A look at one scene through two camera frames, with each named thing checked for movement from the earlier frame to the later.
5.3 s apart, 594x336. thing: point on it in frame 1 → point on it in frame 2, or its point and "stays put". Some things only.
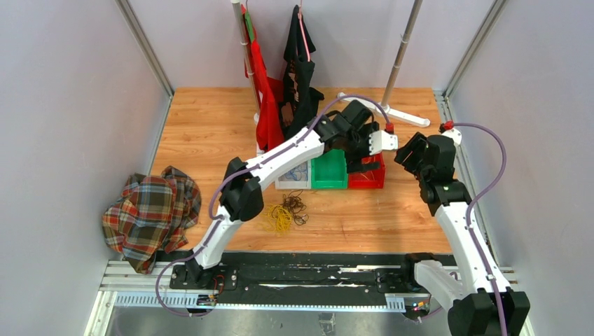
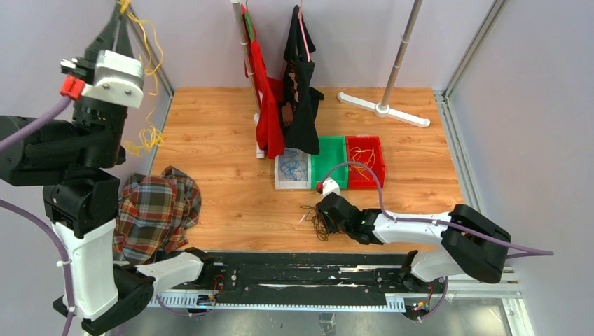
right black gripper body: (411, 157) → (333, 227)
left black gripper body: (358, 147) → (106, 129)
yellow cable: (280, 218) → (150, 138)
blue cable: (298, 173) stays put
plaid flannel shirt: (153, 215) stays put
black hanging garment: (300, 101) stays put
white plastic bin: (298, 176) stays put
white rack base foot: (390, 113) stays put
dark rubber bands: (294, 204) → (319, 222)
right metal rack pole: (410, 31) stays put
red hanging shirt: (269, 90) stays put
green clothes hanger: (249, 25) stays put
